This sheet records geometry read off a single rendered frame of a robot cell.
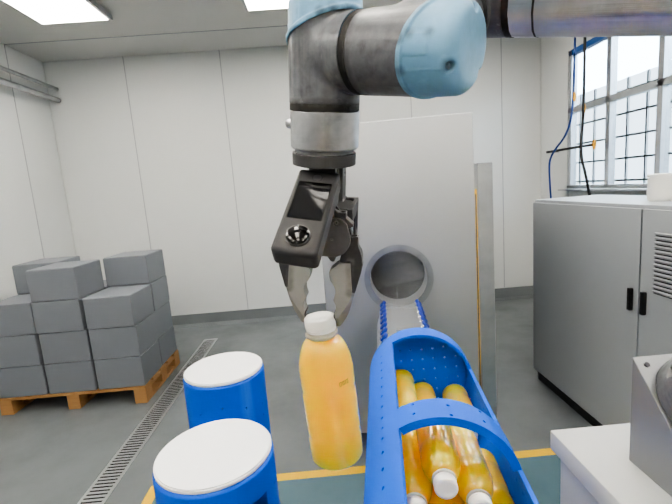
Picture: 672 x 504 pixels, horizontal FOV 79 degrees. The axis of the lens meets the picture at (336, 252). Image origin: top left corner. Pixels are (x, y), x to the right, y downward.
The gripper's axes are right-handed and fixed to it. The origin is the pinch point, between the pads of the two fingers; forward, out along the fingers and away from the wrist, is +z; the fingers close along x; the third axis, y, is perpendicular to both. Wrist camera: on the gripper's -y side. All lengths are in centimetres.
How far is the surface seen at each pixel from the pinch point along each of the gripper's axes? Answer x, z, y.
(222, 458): 28, 55, 23
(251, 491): 19, 57, 18
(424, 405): -15.9, 28.1, 19.0
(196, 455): 35, 56, 23
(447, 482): -19.6, 32.6, 6.9
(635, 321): -135, 85, 168
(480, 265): -42, 39, 116
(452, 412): -20.7, 27.1, 16.9
